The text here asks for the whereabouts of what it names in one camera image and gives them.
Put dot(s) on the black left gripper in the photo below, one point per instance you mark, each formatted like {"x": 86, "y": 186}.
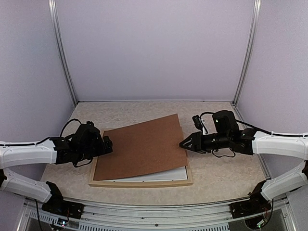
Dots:
{"x": 108, "y": 143}

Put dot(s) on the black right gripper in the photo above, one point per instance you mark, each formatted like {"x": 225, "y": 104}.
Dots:
{"x": 197, "y": 140}

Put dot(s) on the brown hardboard backing panel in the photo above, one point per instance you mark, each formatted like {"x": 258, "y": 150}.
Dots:
{"x": 141, "y": 149}

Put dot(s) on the light wooden picture frame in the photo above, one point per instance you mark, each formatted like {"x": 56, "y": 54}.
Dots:
{"x": 141, "y": 183}

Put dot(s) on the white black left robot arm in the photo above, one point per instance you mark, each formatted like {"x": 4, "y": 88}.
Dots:
{"x": 18, "y": 154}

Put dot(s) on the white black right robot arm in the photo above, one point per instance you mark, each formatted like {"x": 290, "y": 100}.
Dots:
{"x": 285, "y": 154}

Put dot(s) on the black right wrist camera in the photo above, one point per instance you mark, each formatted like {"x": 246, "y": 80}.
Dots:
{"x": 224, "y": 121}

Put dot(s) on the aluminium front rail base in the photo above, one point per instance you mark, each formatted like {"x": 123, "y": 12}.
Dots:
{"x": 115, "y": 217}

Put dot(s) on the aluminium enclosure post right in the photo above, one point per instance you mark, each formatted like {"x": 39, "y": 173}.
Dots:
{"x": 248, "y": 52}

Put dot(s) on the aluminium enclosure post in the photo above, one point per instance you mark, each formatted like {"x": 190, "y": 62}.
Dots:
{"x": 61, "y": 52}
{"x": 248, "y": 52}

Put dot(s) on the aluminium enclosure post left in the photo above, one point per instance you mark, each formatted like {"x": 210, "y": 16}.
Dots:
{"x": 61, "y": 52}

